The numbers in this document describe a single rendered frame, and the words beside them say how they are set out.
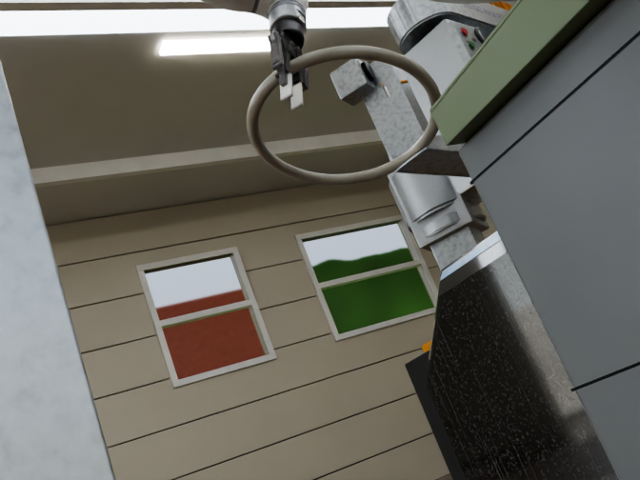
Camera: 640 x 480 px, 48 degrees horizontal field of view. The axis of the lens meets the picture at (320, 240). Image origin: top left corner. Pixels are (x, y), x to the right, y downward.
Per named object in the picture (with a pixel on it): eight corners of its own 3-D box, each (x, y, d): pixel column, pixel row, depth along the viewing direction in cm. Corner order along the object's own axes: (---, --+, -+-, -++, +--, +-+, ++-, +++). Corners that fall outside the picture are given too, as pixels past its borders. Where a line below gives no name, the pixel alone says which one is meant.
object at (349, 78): (334, 108, 332) (323, 81, 337) (365, 107, 342) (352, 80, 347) (356, 80, 317) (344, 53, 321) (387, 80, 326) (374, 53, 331)
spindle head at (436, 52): (510, 178, 250) (457, 73, 264) (564, 144, 237) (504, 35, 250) (451, 176, 225) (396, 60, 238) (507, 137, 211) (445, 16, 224)
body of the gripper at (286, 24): (290, 11, 166) (290, 38, 161) (311, 33, 172) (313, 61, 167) (264, 28, 170) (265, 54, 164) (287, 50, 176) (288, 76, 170)
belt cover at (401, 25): (531, 95, 305) (514, 63, 310) (582, 58, 289) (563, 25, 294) (389, 65, 237) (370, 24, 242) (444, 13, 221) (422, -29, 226)
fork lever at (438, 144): (515, 186, 247) (509, 173, 248) (562, 155, 234) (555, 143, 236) (386, 179, 198) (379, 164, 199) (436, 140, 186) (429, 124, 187)
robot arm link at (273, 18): (313, 17, 175) (314, 33, 172) (284, 36, 179) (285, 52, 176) (290, -8, 169) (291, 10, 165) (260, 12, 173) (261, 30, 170)
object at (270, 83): (355, 207, 208) (354, 198, 210) (485, 108, 177) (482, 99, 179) (209, 145, 182) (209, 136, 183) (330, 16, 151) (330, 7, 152)
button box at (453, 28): (497, 104, 221) (459, 30, 229) (504, 98, 219) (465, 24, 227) (483, 101, 215) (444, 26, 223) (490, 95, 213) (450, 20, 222)
